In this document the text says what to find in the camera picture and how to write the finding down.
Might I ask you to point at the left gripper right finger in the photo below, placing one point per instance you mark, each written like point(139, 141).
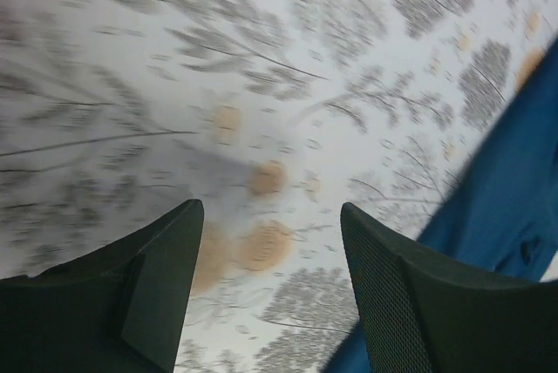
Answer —
point(422, 311)

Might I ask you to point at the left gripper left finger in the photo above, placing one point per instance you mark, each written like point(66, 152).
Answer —
point(120, 308)

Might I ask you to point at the dark blue t shirt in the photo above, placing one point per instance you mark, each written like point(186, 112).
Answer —
point(502, 216)

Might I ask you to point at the floral table cloth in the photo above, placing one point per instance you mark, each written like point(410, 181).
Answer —
point(274, 113)

